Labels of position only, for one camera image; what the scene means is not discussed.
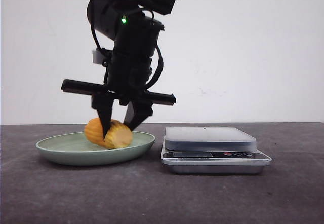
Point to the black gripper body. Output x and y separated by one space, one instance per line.
127 78

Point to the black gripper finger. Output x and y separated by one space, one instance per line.
136 113
103 103

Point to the yellow corn cob piece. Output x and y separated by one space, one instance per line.
118 135

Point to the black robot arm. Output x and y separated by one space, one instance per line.
125 22

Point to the green oval plate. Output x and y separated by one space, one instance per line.
75 150

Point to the silver digital kitchen scale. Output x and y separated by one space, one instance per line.
212 150

